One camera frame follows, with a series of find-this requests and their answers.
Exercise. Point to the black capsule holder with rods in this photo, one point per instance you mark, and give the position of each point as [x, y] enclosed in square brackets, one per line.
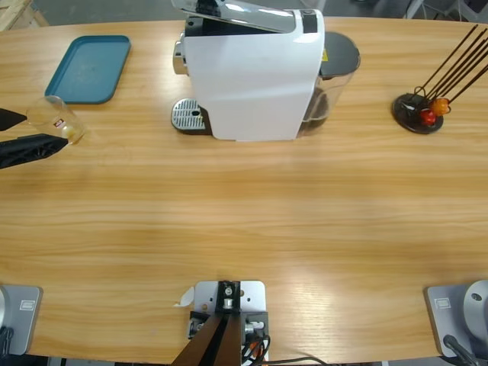
[408, 120]

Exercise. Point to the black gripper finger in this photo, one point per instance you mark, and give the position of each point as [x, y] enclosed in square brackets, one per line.
[10, 119]
[28, 149]

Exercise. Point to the clear water tank black lid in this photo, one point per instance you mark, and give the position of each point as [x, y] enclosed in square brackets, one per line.
[339, 53]

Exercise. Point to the white paper scrap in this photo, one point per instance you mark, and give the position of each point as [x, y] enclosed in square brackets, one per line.
[187, 297]

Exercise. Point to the teal plastic tray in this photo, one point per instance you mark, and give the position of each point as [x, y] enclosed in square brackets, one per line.
[87, 68]

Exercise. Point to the white background metal frame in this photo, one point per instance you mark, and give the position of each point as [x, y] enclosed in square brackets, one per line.
[415, 5]

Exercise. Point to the clear drinking glass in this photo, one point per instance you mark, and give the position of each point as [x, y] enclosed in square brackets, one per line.
[51, 112]

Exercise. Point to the silver coffee machine lever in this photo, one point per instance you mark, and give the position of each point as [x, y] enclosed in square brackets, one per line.
[263, 17]

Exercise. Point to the metal drip tray grate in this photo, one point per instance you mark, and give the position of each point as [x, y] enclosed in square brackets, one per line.
[187, 114]

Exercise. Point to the red coffee capsule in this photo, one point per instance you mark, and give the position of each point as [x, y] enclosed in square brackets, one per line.
[427, 116]

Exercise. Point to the wooden pallet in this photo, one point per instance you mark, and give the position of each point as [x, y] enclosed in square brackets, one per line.
[15, 11]

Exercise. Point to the white capsule coffee machine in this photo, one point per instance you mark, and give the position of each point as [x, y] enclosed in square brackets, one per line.
[251, 84]

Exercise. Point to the orange coffee capsule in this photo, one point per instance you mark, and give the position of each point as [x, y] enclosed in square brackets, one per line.
[441, 106]

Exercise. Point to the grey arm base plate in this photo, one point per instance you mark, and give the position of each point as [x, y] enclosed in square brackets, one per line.
[23, 316]
[453, 316]

